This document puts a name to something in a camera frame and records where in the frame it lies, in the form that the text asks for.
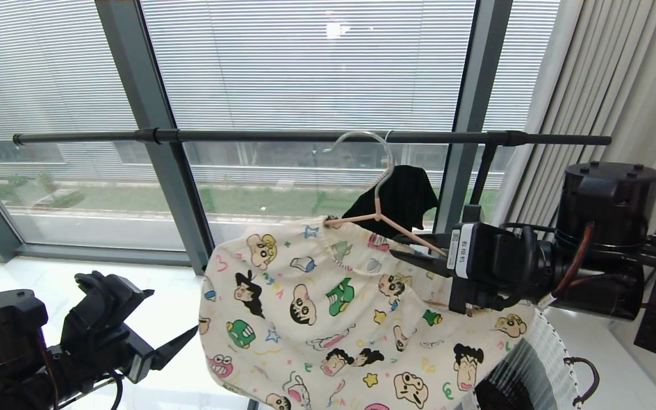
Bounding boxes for beige curtain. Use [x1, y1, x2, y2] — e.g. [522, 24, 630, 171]
[490, 0, 656, 337]

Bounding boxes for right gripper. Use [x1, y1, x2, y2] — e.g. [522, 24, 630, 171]
[391, 223, 539, 313]

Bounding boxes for white laundry basket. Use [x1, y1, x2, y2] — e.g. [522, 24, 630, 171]
[459, 307, 601, 410]

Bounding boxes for cream printed garment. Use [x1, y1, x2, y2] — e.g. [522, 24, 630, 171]
[198, 216, 536, 410]

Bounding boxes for window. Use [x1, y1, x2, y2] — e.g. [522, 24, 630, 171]
[0, 0, 559, 274]

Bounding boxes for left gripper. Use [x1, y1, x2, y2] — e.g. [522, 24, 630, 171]
[49, 325, 199, 393]

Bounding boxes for black clothes rack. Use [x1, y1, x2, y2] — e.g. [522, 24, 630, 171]
[12, 130, 612, 277]

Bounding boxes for black garment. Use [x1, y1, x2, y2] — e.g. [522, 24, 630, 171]
[341, 165, 440, 240]

